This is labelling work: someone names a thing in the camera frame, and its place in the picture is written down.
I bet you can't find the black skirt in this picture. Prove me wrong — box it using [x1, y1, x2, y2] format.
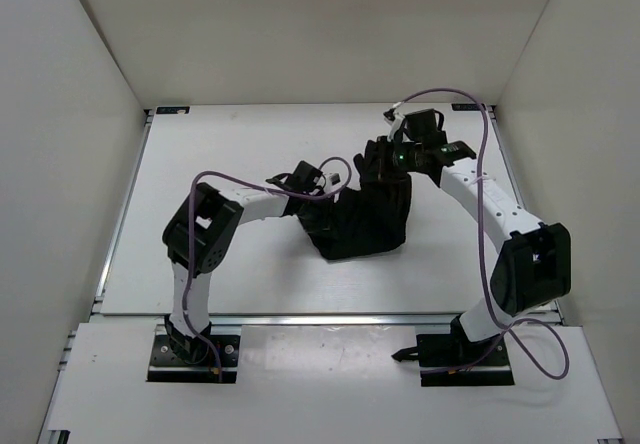
[297, 140, 412, 261]

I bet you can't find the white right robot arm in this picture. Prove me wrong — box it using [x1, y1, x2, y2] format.
[378, 107, 571, 365]

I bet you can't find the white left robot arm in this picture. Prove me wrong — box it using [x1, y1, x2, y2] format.
[162, 161, 353, 362]

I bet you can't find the right table corner label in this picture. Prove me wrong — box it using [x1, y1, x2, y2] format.
[451, 103, 487, 112]

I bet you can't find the table corner label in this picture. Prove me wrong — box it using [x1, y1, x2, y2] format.
[451, 103, 487, 112]
[155, 106, 190, 115]

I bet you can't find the left table corner label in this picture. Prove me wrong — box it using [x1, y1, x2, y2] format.
[155, 106, 190, 115]

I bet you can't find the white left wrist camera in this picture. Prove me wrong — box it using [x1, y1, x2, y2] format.
[318, 173, 341, 189]

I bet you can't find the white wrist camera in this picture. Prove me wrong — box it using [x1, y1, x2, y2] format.
[383, 106, 405, 142]
[318, 173, 341, 189]

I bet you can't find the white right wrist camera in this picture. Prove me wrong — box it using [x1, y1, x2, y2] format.
[383, 106, 405, 142]

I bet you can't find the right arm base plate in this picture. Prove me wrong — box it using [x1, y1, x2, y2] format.
[392, 331, 515, 387]

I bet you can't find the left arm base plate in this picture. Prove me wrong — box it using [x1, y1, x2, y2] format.
[147, 325, 241, 384]

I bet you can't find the aluminium table front rail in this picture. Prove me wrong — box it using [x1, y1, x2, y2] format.
[89, 312, 566, 328]

